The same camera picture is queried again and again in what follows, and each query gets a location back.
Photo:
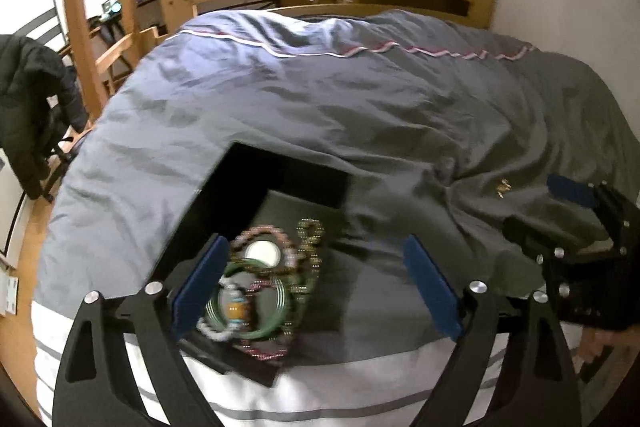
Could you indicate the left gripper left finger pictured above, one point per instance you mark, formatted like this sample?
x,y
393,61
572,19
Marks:
x,y
95,384

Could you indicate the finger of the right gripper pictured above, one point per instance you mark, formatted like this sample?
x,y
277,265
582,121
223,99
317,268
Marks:
x,y
564,188
533,243

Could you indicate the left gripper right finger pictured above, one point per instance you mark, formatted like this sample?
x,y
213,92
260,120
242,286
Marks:
x,y
537,384

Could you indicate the green jade bangle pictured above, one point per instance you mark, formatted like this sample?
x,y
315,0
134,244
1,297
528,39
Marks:
x,y
232,312

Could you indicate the black jewelry box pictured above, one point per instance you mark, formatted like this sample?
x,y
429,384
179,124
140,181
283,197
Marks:
x,y
282,211

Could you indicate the operator hand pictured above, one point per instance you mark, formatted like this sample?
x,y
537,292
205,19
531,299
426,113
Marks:
x,y
593,342

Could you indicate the grey striped duvet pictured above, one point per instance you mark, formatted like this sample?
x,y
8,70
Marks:
x,y
425,116

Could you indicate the dark puffer jacket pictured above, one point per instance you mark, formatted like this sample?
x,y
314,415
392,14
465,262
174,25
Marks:
x,y
31,74

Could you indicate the gold chain charm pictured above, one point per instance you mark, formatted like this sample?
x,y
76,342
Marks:
x,y
503,187

